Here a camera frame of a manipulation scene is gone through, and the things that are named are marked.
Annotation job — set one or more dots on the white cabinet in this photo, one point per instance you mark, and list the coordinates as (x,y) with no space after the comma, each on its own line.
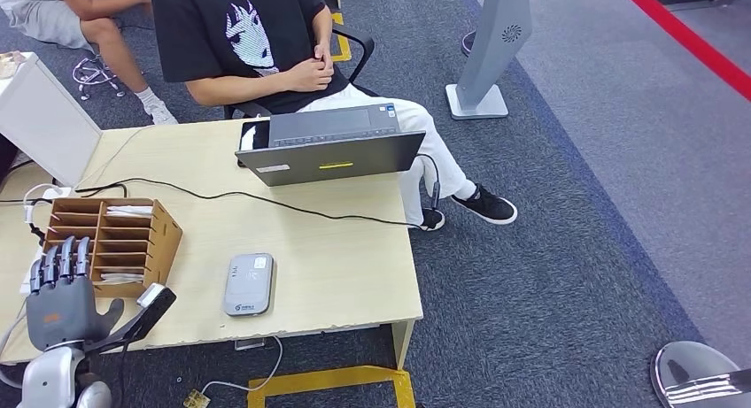
(41,118)

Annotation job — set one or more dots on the black office chair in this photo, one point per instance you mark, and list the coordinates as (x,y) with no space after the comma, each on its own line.
(361,47)

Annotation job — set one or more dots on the chrome stool base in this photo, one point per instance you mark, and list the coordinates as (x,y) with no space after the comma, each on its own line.
(94,77)

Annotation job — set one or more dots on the black round base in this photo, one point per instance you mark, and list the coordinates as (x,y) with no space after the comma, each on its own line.
(467,45)

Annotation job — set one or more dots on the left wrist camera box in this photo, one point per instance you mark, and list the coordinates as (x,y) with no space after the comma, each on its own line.
(149,311)

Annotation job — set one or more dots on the person's right hand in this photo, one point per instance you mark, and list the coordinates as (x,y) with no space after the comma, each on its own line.
(311,76)

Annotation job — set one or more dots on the person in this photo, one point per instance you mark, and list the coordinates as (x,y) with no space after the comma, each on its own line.
(53,12)
(252,42)

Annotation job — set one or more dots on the wooden card organizer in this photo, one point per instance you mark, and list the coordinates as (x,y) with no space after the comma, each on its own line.
(158,247)

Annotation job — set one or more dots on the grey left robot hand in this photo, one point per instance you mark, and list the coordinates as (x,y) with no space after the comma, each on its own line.
(61,311)

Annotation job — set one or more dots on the white key card stack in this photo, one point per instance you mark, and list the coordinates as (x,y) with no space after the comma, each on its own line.
(120,277)
(130,210)

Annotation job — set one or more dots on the person's left forearm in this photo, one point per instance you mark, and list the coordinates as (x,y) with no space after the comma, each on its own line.
(322,27)

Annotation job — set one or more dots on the pale item on cabinet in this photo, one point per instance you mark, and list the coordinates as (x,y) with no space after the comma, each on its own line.
(10,65)

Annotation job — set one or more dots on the person's right forearm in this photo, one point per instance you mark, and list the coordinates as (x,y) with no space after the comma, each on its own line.
(234,89)

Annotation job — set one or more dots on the grey laptop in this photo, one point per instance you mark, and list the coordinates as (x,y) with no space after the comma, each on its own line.
(328,159)

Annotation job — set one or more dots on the grey card reader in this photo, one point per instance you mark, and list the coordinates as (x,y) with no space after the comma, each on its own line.
(249,285)

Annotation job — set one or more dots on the grey kiosk stand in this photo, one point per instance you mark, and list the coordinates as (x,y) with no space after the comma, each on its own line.
(493,47)

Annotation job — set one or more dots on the person's left hand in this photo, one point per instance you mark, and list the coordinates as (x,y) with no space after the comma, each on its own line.
(324,50)

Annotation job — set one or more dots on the clear acrylic holder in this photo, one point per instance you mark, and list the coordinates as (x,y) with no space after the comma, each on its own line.
(249,344)

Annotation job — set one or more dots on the black tablet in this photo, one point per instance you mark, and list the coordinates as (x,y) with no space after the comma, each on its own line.
(256,137)

